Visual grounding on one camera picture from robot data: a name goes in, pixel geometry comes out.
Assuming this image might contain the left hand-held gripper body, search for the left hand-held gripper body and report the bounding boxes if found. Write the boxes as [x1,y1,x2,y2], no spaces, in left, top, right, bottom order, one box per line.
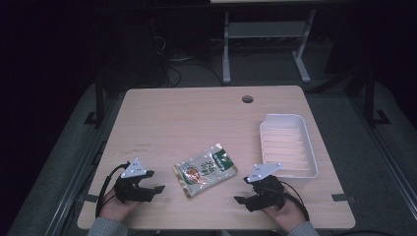
[113,156,152,205]

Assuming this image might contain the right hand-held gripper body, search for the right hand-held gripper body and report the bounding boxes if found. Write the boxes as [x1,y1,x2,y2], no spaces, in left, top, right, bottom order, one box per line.
[246,162,285,212]

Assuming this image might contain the green and white snack packet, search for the green and white snack packet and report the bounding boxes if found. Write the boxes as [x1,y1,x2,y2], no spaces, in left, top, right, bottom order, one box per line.
[172,143,238,199]

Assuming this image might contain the white plastic basket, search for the white plastic basket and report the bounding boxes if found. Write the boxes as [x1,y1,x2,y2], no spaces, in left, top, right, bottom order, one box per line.
[259,113,320,190]

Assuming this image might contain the person's left hand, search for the person's left hand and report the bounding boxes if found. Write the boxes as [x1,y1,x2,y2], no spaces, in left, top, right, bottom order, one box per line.
[97,188,143,224]

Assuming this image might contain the person's right hand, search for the person's right hand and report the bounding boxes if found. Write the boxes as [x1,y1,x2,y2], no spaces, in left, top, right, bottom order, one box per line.
[261,196,307,234]

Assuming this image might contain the black metal stand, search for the black metal stand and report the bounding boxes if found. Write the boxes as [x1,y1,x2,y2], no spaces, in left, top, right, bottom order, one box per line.
[83,73,106,130]
[363,68,391,128]

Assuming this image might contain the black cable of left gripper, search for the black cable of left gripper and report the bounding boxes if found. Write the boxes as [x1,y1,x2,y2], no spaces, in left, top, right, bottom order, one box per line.
[94,161,132,219]

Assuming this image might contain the black floor cables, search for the black floor cables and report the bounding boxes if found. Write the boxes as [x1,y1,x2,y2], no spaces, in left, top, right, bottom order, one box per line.
[162,58,225,89]

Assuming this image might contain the white metal desk frame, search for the white metal desk frame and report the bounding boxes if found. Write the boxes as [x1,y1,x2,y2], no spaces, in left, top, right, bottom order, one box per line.
[221,8,318,85]

